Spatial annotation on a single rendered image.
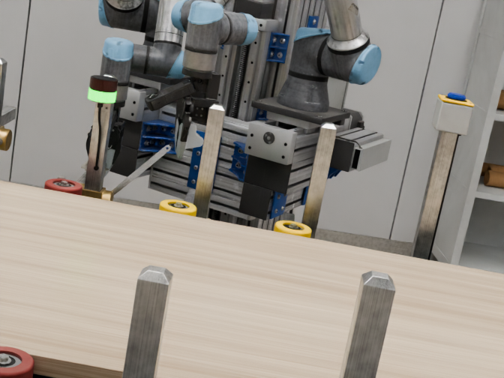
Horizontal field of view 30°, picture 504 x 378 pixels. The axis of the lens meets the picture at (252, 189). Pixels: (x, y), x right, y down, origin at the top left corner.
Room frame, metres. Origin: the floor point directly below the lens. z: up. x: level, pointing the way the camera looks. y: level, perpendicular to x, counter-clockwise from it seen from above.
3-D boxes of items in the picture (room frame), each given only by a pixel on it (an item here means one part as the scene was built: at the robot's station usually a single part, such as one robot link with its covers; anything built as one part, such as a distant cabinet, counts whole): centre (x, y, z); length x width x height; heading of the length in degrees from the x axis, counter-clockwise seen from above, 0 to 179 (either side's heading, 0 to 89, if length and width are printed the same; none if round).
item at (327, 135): (2.06, -0.14, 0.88); 0.04 x 0.04 x 0.48; 89
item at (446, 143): (2.06, -0.41, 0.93); 0.05 x 0.05 x 0.45; 89
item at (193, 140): (2.14, 0.16, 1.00); 0.06 x 0.03 x 0.09; 110
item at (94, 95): (2.01, 0.36, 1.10); 0.06 x 0.06 x 0.02
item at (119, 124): (2.38, 0.39, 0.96); 0.09 x 0.08 x 0.12; 179
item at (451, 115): (2.06, -0.40, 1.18); 0.07 x 0.07 x 0.08; 89
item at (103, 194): (2.06, 0.38, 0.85); 0.14 x 0.06 x 0.05; 89
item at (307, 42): (2.70, -0.11, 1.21); 0.13 x 0.12 x 0.14; 52
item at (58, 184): (1.93, 0.40, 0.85); 0.08 x 0.08 x 0.11
